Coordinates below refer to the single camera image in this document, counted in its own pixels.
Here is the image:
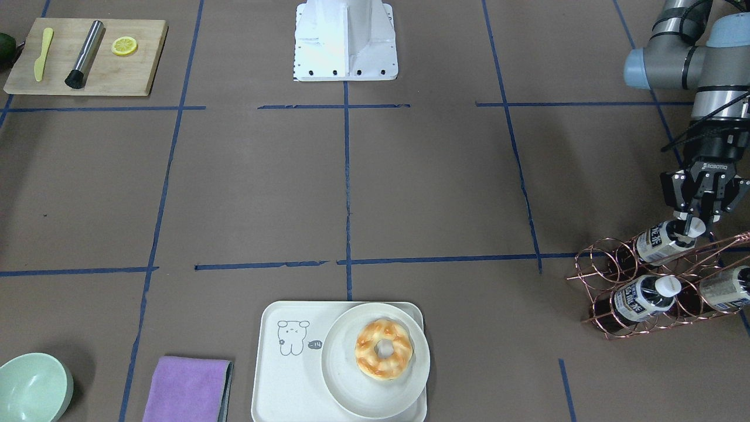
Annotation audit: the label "tea bottle white cap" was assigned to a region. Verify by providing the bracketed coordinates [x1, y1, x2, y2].
[609, 217, 707, 275]

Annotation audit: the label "wooden cutting board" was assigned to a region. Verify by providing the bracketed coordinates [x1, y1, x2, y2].
[4, 17, 168, 97]

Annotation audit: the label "steel muddler black tip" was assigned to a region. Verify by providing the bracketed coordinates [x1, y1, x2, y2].
[64, 21, 105, 89]

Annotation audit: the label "copper wire bottle rack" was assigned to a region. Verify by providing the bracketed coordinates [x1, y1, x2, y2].
[569, 232, 749, 339]

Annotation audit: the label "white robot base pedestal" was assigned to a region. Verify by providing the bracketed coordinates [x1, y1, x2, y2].
[293, 1, 399, 82]

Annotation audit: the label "rear tea bottle in rack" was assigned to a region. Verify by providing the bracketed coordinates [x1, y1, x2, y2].
[675, 266, 749, 318]

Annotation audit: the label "cream rectangular serving tray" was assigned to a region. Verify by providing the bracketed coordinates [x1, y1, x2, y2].
[251, 300, 428, 421]

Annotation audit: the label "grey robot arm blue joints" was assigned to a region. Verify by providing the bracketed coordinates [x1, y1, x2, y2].
[623, 1, 749, 144]

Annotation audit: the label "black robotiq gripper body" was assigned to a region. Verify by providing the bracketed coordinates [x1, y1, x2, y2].
[684, 131, 748, 202]

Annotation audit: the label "folded purple cloth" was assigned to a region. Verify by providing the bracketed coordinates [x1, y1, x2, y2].
[142, 356, 234, 421]

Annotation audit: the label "round cream plate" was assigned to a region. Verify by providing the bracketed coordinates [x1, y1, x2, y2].
[321, 302, 431, 420]

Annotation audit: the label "yellow plastic knife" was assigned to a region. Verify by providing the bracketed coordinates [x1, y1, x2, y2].
[33, 27, 54, 82]

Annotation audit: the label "tea bottle in rack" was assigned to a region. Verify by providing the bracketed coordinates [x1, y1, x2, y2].
[675, 266, 749, 318]
[589, 275, 682, 334]

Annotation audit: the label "glazed ring donut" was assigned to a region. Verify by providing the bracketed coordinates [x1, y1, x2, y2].
[354, 319, 413, 381]

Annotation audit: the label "front tea bottle in rack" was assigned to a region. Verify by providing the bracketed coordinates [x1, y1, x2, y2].
[589, 275, 682, 334]

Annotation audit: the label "lemon slice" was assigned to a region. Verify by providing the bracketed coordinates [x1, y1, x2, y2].
[111, 36, 138, 57]

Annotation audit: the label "green lime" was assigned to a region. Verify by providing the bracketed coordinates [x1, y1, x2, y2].
[0, 33, 17, 70]

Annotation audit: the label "mint green bowl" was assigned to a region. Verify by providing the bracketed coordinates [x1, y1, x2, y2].
[1, 352, 73, 421]

